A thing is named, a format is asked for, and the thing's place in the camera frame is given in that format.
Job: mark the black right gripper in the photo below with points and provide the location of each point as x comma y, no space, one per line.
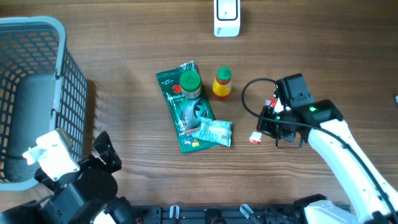
264,126

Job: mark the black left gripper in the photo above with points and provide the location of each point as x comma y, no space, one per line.
104,146

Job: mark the small red sachet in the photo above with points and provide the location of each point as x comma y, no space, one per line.
255,137

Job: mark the light green tissue packet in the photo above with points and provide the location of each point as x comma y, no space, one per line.
216,131

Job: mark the red yellow sauce bottle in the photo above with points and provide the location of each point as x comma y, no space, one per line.
222,83

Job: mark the green 3M gloves packet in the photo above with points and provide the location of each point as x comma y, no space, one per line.
185,112

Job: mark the green lid jar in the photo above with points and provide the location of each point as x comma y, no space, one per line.
190,83

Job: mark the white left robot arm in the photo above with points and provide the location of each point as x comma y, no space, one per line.
84,196

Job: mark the white barcode scanner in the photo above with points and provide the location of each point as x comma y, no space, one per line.
227,18

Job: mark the grey plastic shopping basket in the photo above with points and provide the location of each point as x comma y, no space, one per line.
42,88

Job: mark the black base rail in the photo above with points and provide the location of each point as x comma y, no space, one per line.
279,213

